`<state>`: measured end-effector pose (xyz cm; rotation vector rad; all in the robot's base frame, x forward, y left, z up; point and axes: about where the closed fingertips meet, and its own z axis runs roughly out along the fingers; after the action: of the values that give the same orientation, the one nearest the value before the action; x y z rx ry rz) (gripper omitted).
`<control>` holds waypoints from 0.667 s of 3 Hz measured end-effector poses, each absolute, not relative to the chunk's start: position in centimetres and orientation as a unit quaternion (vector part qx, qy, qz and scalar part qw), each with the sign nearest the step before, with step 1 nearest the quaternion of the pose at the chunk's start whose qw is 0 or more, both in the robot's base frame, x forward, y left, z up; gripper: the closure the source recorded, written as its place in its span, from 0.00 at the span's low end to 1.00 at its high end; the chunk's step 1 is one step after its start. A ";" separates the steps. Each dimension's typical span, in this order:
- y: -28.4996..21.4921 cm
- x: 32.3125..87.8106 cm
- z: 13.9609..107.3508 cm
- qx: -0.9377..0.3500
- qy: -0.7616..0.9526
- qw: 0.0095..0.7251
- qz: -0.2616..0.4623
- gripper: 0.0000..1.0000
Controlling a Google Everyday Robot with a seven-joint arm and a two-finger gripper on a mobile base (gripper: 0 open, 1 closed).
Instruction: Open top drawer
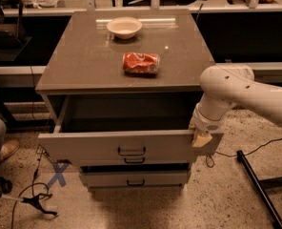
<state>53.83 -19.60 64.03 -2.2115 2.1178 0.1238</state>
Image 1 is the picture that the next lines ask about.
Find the grey drawer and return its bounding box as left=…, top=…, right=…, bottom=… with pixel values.
left=123, top=157, right=146, bottom=165
left=80, top=163, right=191, bottom=189
left=39, top=94, right=223, bottom=166

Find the brown shoe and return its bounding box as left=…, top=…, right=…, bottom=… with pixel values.
left=0, top=139, right=20, bottom=160

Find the grey middle drawer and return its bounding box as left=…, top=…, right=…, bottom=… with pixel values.
left=123, top=157, right=146, bottom=165

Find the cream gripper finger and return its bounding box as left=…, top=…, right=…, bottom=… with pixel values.
left=191, top=133, right=212, bottom=148

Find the crushed red soda can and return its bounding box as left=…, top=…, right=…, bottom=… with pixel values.
left=123, top=52, right=160, bottom=74

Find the black floor cable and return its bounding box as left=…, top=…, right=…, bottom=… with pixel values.
left=205, top=135, right=282, bottom=169

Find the black wire basket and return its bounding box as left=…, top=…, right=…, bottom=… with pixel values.
left=36, top=126, right=55, bottom=163

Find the blue tape cross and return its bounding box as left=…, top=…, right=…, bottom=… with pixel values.
left=47, top=163, right=69, bottom=188

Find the white paper bowl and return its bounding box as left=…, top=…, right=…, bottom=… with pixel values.
left=107, top=17, right=142, bottom=39

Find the grey bottom drawer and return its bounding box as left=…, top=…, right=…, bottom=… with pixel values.
left=80, top=163, right=191, bottom=189

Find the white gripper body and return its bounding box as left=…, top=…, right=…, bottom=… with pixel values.
left=189, top=107, right=221, bottom=136

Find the grey top drawer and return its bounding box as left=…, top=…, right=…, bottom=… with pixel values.
left=39, top=94, right=223, bottom=166

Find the black grabber tool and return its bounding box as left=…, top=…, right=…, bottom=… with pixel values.
left=0, top=193, right=57, bottom=216

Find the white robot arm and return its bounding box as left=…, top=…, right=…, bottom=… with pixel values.
left=190, top=64, right=282, bottom=148

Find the dark bag with handles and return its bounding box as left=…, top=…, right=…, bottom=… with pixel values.
left=0, top=0, right=26, bottom=49

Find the black metal stand leg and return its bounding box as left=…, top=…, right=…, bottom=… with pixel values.
left=236, top=151, right=282, bottom=229

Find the grey drawer cabinet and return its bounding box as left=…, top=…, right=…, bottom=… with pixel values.
left=34, top=9, right=227, bottom=193

